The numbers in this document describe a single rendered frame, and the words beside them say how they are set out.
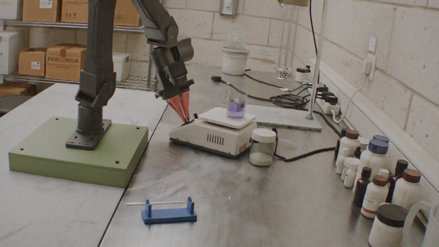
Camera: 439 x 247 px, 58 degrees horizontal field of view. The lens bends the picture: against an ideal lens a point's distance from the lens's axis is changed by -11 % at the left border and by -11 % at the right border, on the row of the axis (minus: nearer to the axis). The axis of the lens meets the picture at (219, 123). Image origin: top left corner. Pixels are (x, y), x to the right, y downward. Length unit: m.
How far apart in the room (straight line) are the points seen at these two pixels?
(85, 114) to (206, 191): 0.33
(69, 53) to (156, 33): 2.20
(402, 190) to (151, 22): 0.71
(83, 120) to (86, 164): 0.16
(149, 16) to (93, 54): 0.18
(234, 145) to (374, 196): 0.39
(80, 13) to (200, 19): 0.94
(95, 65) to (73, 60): 2.29
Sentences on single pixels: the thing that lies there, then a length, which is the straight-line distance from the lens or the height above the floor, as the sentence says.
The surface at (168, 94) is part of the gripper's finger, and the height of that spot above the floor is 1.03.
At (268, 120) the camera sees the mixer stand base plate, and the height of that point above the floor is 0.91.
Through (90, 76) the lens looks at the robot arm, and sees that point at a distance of 1.02.
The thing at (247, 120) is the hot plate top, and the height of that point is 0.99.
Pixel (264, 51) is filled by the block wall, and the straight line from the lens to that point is 3.52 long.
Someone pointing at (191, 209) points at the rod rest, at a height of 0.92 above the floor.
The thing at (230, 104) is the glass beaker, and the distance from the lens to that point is 1.12.
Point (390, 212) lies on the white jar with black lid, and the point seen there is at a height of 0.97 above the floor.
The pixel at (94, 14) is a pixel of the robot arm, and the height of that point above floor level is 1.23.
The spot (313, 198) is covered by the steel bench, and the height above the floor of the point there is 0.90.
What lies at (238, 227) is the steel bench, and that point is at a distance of 0.82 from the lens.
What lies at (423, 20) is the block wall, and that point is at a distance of 1.19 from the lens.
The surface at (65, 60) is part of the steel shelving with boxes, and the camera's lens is 3.32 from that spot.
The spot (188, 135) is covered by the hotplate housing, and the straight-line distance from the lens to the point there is 1.15.
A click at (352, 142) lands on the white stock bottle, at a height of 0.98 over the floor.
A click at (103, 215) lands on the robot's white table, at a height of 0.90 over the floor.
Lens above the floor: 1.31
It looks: 17 degrees down
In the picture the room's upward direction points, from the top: 6 degrees clockwise
